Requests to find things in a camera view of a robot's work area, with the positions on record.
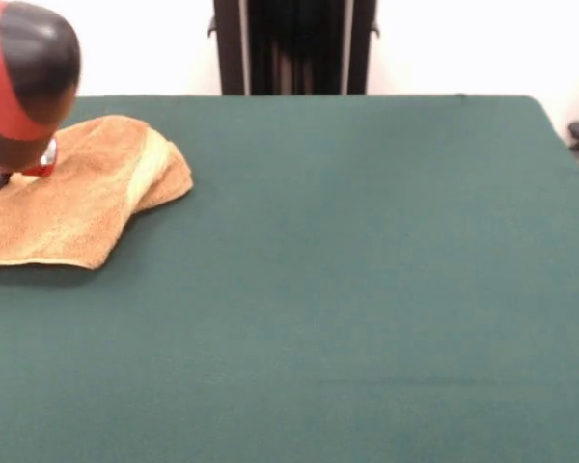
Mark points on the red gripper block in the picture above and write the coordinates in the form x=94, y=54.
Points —
x=48, y=166

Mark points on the dark green table cloth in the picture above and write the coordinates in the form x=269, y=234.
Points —
x=366, y=313

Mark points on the black metal stand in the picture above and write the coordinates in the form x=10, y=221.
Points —
x=294, y=48

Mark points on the tan terry towel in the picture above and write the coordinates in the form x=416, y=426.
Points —
x=101, y=193

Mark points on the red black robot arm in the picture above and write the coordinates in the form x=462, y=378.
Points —
x=29, y=62

